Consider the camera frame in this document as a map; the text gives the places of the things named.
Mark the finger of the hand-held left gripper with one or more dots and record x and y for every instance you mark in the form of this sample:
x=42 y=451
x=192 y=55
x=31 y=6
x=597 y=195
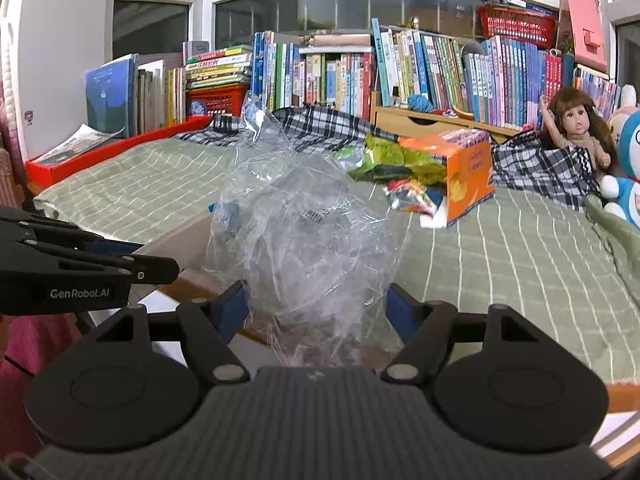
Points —
x=115 y=247
x=155 y=271

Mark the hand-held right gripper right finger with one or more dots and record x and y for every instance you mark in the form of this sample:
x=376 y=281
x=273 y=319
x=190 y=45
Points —
x=400 y=310

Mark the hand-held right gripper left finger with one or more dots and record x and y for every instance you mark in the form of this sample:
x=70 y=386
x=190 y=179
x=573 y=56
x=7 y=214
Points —
x=232 y=310

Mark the cardboard box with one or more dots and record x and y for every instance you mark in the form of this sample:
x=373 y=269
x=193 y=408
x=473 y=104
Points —
x=170 y=255

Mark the clear plastic bag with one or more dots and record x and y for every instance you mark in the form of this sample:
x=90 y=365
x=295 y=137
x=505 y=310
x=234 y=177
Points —
x=310 y=260

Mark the pink cloth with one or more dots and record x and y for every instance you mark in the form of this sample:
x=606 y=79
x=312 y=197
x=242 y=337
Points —
x=30 y=350

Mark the red tray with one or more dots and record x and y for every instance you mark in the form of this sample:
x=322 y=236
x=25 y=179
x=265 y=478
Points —
x=115 y=150

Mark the white crumpled tissue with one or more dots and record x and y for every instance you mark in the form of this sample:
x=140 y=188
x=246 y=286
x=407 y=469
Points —
x=434 y=217

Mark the newspaper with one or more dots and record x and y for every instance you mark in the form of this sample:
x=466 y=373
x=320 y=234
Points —
x=75 y=147

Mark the red and yellow snack wrapper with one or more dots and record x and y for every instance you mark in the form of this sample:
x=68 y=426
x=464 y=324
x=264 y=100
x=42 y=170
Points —
x=412 y=195

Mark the green striped bed sheet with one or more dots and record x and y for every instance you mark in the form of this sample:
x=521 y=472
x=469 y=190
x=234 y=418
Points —
x=525 y=270

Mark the large blue hardcover book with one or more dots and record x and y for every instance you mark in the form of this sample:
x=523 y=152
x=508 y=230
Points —
x=110 y=97

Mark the orange tissue box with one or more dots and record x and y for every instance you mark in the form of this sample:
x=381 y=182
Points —
x=467 y=175

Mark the green snack bag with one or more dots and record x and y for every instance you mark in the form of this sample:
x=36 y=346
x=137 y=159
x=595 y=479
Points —
x=395 y=157

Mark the row of thin pale books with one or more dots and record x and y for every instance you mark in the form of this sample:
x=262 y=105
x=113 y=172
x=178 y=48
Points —
x=160 y=97

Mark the red plastic crate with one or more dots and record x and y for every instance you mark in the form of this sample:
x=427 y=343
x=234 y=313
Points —
x=220 y=100

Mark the wooden desk organiser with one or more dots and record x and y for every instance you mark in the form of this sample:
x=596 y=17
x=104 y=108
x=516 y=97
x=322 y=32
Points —
x=425 y=120

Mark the black and white checked cloth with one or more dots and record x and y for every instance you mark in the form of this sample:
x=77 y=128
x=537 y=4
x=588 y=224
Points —
x=540 y=165

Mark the blue yarn ball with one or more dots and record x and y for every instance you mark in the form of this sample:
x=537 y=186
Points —
x=421 y=103

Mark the stack of flat-lying books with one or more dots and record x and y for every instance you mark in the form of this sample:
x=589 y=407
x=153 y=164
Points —
x=220 y=67

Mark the small grey box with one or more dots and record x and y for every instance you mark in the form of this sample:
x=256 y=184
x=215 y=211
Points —
x=196 y=50

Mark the green cloth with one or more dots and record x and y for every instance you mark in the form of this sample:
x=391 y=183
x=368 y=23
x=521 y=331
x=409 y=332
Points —
x=620 y=250

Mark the row of colourful upright books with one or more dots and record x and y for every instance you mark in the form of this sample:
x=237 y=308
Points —
x=320 y=80
x=475 y=77

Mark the brown haired doll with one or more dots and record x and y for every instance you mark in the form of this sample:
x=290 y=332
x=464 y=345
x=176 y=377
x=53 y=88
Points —
x=580 y=125

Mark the white framed window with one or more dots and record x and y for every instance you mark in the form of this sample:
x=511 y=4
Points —
x=205 y=0

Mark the blue and white plush toy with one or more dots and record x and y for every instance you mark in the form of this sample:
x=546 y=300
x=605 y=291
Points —
x=631 y=160

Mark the rolled beige paper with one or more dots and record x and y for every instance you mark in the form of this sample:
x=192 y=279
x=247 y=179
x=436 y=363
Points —
x=345 y=40

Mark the row of pink spined books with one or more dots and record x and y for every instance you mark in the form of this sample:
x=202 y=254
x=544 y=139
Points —
x=597 y=87

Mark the pink and white plush toy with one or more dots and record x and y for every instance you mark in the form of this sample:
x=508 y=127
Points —
x=625 y=110

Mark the red plastic basket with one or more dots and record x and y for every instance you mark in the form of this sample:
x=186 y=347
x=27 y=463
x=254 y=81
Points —
x=517 y=25

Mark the pink board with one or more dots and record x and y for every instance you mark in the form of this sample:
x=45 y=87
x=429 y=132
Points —
x=585 y=25

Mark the small wall sticker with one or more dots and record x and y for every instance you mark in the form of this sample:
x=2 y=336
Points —
x=30 y=116

